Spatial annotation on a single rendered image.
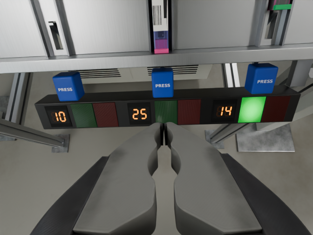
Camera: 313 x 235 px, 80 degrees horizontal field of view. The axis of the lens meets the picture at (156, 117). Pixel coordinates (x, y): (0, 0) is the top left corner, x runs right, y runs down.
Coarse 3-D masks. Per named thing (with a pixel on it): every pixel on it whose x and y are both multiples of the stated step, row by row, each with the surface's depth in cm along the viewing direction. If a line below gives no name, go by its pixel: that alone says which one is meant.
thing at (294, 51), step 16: (208, 48) 20; (224, 48) 19; (240, 48) 19; (256, 48) 18; (272, 48) 18; (288, 48) 18; (304, 48) 18; (0, 64) 19; (16, 64) 19; (32, 64) 19; (48, 64) 19; (64, 64) 19; (80, 64) 19; (96, 64) 19; (112, 64) 19; (128, 64) 19; (144, 64) 19; (160, 64) 19; (176, 64) 19; (192, 64) 19
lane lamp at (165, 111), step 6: (156, 102) 24; (162, 102) 24; (168, 102) 24; (174, 102) 24; (156, 108) 24; (162, 108) 24; (168, 108) 24; (174, 108) 24; (156, 114) 25; (162, 114) 25; (168, 114) 25; (174, 114) 25; (156, 120) 25; (162, 120) 25; (168, 120) 25; (174, 120) 25
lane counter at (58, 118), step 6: (48, 108) 25; (54, 108) 25; (60, 108) 25; (66, 108) 25; (48, 114) 25; (54, 114) 25; (60, 114) 25; (66, 114) 25; (54, 120) 26; (60, 120) 26; (66, 120) 26; (54, 126) 26; (60, 126) 26; (66, 126) 26; (72, 126) 26
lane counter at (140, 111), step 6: (132, 108) 25; (138, 108) 24; (144, 108) 24; (132, 114) 25; (138, 114) 25; (144, 114) 25; (150, 114) 25; (132, 120) 25; (138, 120) 25; (144, 120) 25; (150, 120) 25
